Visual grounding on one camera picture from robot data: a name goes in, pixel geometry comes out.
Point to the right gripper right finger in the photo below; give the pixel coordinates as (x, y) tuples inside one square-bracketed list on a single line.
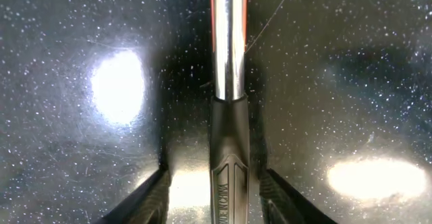
[(287, 202)]

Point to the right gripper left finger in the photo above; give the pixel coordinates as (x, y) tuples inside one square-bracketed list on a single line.
[(145, 200)]

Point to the hammer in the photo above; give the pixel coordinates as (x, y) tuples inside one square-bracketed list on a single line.
[(229, 116)]

